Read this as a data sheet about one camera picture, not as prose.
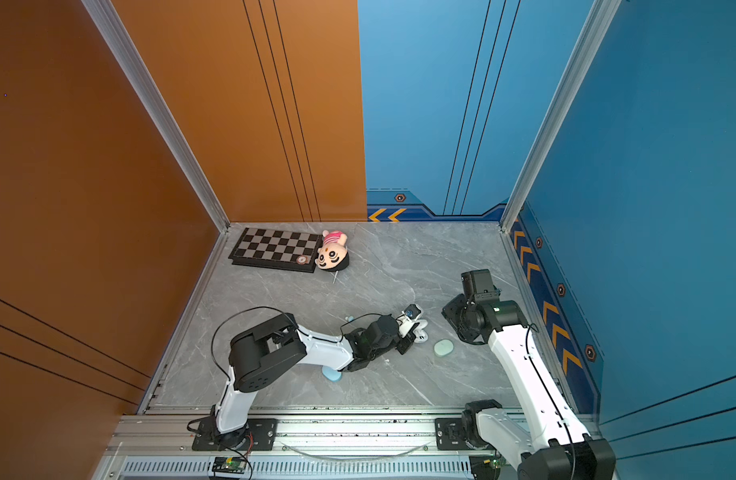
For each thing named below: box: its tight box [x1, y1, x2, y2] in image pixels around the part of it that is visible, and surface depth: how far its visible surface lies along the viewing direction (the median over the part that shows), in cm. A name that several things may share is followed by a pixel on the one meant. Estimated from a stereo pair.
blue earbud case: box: [321, 365, 342, 382], surface depth 83 cm
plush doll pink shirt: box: [315, 230, 350, 272], surface depth 103 cm
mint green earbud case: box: [434, 339, 454, 356], surface depth 88 cm
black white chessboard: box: [228, 227, 323, 273], surface depth 111 cm
